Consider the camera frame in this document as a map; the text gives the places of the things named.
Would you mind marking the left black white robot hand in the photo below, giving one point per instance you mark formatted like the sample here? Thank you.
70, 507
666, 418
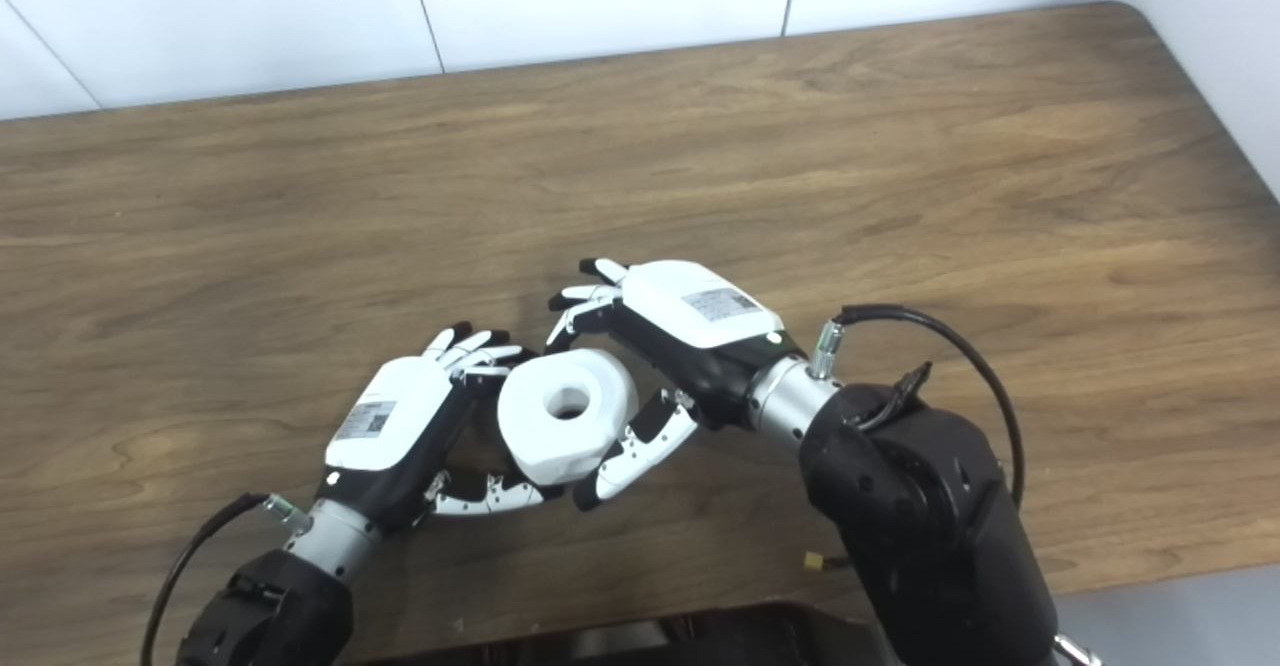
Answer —
390, 416

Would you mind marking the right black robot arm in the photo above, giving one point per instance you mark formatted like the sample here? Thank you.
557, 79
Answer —
920, 526

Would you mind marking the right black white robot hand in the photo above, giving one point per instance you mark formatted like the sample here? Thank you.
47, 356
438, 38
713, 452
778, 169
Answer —
690, 316

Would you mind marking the small yellow connector plug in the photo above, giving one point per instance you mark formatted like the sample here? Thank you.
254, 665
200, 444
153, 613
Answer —
820, 564

